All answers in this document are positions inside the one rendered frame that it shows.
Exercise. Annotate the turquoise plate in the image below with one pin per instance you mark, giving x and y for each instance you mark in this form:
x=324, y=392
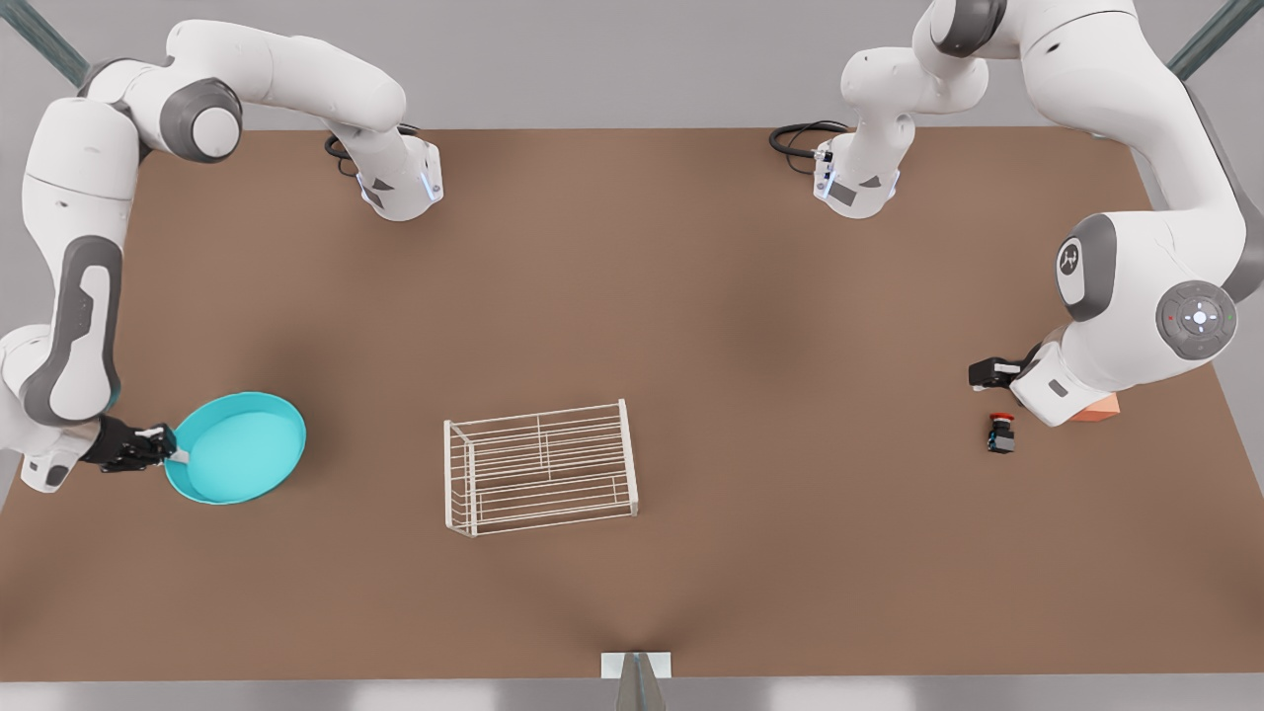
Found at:
x=235, y=447

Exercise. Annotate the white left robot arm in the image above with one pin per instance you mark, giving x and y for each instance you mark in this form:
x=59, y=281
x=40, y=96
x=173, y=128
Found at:
x=1136, y=128

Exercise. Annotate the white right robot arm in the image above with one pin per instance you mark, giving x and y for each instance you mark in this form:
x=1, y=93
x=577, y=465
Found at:
x=79, y=197

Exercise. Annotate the orange block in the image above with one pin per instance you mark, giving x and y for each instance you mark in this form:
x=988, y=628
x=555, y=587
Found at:
x=1096, y=409

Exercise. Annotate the red button switch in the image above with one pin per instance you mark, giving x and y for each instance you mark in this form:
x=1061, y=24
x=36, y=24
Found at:
x=1001, y=433

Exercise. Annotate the silver frame post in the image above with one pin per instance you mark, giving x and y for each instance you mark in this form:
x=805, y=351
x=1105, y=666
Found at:
x=637, y=681
x=44, y=39
x=1207, y=38

